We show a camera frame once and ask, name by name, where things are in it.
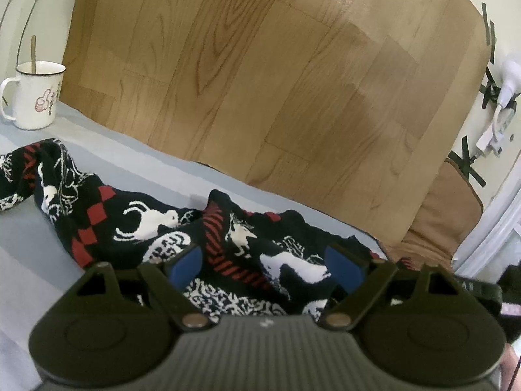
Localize black tape strip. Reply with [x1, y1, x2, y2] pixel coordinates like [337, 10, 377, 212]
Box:
[480, 2, 498, 65]

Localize brown seat cushion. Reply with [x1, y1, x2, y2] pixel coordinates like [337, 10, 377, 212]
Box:
[383, 158, 485, 278]

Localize crossed black tape strips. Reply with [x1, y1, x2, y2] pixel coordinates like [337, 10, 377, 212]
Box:
[448, 136, 488, 189]
[479, 68, 500, 109]

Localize white enamel mug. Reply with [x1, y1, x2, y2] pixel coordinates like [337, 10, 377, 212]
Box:
[0, 60, 67, 131]

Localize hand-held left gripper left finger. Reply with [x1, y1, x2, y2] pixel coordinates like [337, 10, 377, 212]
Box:
[75, 244, 213, 331]

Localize wood-grain vinyl sheet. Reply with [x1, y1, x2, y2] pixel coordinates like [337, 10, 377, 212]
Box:
[59, 0, 492, 249]

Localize white wall charger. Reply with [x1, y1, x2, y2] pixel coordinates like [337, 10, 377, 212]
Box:
[475, 56, 521, 158]

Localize thin dark wall cable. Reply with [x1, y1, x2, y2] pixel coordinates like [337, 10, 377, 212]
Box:
[0, 0, 45, 109]

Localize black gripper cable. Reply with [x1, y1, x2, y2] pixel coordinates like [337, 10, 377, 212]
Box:
[508, 354, 521, 391]

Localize striped bed sheet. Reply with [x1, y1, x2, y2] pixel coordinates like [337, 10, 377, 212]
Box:
[0, 101, 391, 391]

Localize person's right hand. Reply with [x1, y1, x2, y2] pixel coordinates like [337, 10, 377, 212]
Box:
[504, 346, 521, 391]

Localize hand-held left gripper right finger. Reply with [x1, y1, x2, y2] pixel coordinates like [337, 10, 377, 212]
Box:
[319, 244, 461, 329]

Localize black reindeer knit sweater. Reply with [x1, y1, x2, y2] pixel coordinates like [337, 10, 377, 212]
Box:
[0, 138, 410, 318]

